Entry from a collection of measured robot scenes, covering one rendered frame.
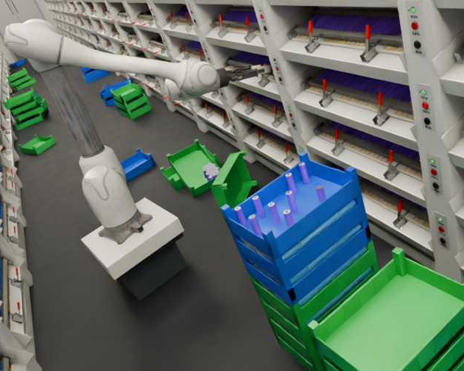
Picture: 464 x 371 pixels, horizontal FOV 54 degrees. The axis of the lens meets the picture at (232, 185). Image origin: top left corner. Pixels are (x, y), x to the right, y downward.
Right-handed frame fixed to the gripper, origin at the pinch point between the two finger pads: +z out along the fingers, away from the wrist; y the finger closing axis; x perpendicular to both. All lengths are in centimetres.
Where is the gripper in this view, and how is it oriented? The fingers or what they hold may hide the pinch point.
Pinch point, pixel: (261, 68)
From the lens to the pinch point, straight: 194.6
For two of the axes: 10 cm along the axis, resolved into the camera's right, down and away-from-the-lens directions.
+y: 4.2, 3.4, -8.4
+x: -1.2, -9.0, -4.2
